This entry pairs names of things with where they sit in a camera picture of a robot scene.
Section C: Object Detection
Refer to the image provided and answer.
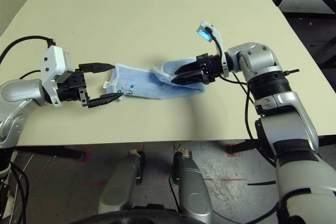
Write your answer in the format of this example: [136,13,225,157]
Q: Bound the light blue terry towel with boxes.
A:
[102,57,206,100]

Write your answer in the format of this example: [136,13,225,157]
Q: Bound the grey left robot leg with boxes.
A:
[97,150,145,216]

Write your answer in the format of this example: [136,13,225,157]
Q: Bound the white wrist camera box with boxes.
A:
[196,19,229,78]
[38,45,74,108]

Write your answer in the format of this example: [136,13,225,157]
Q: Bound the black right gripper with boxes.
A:
[170,54,227,86]

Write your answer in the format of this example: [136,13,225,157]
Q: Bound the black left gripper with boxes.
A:
[51,62,124,109]

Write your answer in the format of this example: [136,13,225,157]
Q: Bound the black robot torso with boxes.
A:
[70,204,184,224]

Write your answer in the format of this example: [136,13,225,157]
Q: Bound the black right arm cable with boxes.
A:
[206,24,283,222]

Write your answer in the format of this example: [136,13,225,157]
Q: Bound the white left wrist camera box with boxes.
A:
[38,45,74,108]

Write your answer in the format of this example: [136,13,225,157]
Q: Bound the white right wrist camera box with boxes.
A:
[196,19,229,78]

